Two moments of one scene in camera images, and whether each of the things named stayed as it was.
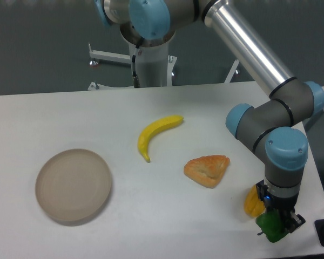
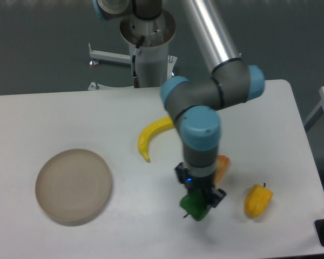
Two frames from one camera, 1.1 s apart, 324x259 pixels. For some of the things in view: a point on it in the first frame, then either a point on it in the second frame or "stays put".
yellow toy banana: [148, 131] stays put
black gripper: [284, 205] → [201, 184]
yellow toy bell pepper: [253, 205] stays put
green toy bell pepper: [271, 224] → [194, 203]
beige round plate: [73, 184] stays put
